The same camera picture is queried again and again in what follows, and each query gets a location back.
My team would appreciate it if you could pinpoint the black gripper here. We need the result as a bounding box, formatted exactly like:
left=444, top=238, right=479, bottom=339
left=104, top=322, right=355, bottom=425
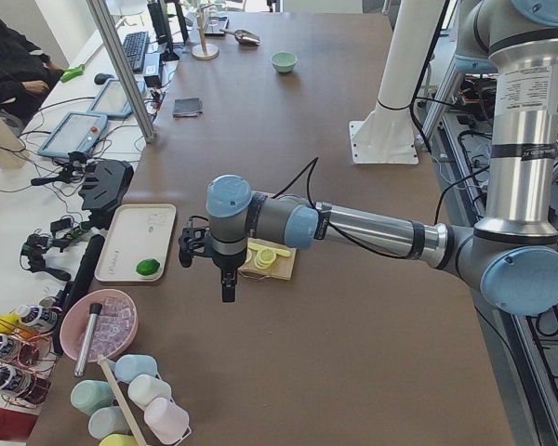
left=212, top=240, right=243, bottom=303

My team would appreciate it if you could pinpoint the light green bowl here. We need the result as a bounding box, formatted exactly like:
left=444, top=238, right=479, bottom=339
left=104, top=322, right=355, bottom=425
left=271, top=51, right=298, bottom=74

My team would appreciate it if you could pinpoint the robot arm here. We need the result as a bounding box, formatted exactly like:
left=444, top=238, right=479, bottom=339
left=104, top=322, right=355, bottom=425
left=206, top=1, right=558, bottom=316

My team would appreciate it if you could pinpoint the pink bowl with ice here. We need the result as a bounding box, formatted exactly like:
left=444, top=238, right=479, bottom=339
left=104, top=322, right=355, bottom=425
left=60, top=289, right=139, bottom=362

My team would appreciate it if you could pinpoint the yellow plastic knife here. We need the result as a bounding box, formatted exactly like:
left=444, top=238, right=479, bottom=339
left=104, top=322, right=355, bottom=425
left=248, top=241, right=291, bottom=257

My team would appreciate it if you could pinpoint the wooden cutting board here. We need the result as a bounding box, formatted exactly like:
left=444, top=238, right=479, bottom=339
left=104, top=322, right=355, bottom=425
left=238, top=238, right=297, bottom=281

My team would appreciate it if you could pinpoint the green lime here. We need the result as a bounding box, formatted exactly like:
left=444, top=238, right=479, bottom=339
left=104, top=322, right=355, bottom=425
left=136, top=258, right=161, bottom=277

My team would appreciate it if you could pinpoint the beige rabbit tray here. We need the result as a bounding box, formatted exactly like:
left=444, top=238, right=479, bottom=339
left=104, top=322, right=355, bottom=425
left=94, top=203, right=176, bottom=282

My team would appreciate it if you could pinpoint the blue plastic cup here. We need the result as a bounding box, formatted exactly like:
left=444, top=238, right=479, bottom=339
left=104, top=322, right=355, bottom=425
left=114, top=354, right=158, bottom=384

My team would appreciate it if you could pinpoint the metal muddler black tip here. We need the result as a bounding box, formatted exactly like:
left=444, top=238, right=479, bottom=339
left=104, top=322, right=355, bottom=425
left=73, top=303, right=102, bottom=378

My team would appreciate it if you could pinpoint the white plastic cup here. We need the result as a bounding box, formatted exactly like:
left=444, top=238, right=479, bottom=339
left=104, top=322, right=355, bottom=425
left=127, top=374, right=172, bottom=410

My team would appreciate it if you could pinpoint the black headset device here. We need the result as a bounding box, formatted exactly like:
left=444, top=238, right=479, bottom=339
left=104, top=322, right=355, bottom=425
left=78, top=160, right=134, bottom=230

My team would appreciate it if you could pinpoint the pink plastic cup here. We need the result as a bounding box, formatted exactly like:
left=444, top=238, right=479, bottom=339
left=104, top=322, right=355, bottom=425
left=144, top=398, right=190, bottom=445

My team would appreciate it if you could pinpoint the grey folded cloth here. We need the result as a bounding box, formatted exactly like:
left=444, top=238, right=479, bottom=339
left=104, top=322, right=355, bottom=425
left=172, top=98, right=203, bottom=118

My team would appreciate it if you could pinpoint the green plastic cup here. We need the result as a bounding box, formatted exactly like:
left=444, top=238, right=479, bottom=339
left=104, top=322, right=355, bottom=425
left=70, top=380, right=114, bottom=416

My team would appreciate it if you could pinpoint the grey-green plastic cup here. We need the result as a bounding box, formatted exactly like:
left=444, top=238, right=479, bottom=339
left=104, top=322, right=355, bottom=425
left=88, top=406, right=130, bottom=439

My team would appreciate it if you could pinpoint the yellow plastic cup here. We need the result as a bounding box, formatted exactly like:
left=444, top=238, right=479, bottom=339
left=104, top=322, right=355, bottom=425
left=99, top=433, right=138, bottom=446

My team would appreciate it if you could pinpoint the near teach pendant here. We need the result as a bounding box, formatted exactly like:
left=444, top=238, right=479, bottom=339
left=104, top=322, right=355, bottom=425
left=37, top=111, right=108, bottom=159

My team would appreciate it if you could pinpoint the teach pendant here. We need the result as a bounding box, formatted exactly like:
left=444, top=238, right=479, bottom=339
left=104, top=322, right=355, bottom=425
left=87, top=78, right=132, bottom=120
left=37, top=111, right=108, bottom=159

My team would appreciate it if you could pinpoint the far teach pendant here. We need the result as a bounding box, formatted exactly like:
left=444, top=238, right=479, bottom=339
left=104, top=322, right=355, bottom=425
left=87, top=78, right=132, bottom=120

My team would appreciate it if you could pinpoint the wooden mug tree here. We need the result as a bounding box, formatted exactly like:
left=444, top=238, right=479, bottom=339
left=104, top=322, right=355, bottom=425
left=189, top=1, right=219, bottom=60

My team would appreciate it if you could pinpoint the black computer mouse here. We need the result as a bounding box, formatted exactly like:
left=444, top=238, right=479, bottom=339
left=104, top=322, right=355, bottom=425
left=94, top=72, right=114, bottom=85

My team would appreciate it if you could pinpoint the metal ice scoop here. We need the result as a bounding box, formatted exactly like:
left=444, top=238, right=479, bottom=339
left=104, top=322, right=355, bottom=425
left=221, top=29, right=260, bottom=46

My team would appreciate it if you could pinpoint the black keyboard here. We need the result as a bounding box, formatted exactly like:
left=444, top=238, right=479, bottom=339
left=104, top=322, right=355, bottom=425
left=122, top=32, right=149, bottom=73

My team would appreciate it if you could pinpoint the seated person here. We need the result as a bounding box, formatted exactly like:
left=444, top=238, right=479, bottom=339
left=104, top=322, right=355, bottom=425
left=0, top=19, right=64, bottom=120

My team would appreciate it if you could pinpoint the lemon slice near handle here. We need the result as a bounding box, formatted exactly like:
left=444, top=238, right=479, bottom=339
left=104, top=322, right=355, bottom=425
left=257, top=248, right=276, bottom=264

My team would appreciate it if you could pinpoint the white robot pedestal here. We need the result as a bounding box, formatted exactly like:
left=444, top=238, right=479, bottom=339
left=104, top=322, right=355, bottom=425
left=349, top=0, right=448, bottom=164

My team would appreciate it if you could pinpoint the green handle tool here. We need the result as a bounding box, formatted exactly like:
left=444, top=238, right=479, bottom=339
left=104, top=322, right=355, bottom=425
left=60, top=64, right=86, bottom=83

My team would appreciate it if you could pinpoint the aluminium frame post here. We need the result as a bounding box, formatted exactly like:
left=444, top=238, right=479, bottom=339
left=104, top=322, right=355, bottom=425
left=86, top=0, right=156, bottom=144

